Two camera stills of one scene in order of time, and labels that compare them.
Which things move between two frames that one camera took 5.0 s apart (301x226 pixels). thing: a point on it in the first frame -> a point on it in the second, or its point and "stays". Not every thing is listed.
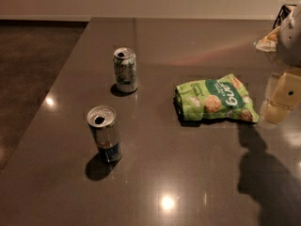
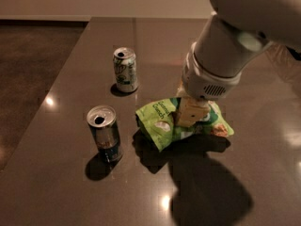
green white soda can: (125, 65) stays
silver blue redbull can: (102, 120) stays
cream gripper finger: (282, 96) -> (191, 111)
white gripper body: (290, 42) -> (203, 83)
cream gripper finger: (271, 86) -> (181, 92)
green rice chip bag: (224, 97) -> (157, 120)
